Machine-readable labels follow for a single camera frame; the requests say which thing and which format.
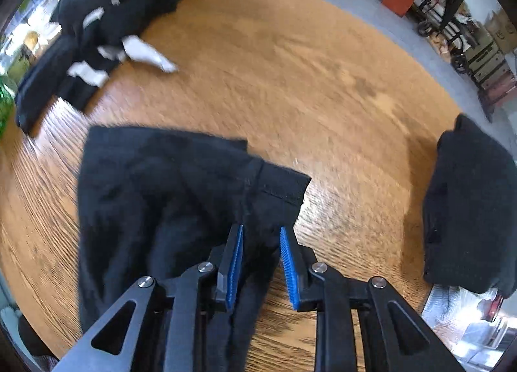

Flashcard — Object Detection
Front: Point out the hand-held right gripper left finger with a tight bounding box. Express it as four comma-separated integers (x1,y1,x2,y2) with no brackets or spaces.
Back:
52,224,245,372

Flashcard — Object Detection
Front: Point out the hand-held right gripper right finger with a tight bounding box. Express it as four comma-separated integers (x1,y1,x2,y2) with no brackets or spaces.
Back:
280,227,465,372

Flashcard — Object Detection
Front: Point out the black t-shirt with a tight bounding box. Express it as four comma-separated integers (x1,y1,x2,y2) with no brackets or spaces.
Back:
76,125,312,372

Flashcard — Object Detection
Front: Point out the folded black sweater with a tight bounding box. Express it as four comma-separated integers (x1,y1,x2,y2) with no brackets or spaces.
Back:
422,113,517,296

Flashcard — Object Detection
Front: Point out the black white-striped garment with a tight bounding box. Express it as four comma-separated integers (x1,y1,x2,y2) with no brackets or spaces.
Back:
15,30,179,135

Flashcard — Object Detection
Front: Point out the pink suitcase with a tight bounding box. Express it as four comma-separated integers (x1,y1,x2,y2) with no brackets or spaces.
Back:
478,81,517,122

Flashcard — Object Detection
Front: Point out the olive green suitcase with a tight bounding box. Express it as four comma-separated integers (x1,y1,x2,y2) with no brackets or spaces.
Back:
464,38,505,69
470,59,513,88

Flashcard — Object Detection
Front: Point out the black wheeled cart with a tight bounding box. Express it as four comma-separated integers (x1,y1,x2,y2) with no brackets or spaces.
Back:
417,0,474,51

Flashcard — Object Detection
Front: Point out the brown cardboard box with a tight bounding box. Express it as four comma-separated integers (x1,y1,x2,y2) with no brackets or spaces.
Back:
485,12,517,51

